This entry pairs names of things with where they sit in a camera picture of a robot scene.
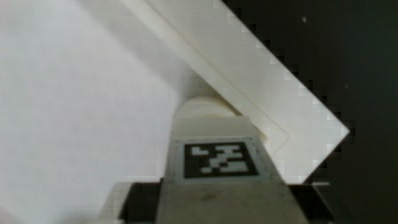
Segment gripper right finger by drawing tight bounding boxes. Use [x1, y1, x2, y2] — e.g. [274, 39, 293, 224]
[288, 184, 338, 224]

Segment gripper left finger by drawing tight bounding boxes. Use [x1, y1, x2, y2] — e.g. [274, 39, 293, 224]
[96, 182, 160, 224]

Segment white leg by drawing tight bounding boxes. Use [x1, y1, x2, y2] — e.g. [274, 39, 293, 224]
[157, 97, 309, 224]

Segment white square table top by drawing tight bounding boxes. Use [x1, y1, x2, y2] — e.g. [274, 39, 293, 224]
[0, 0, 348, 224]

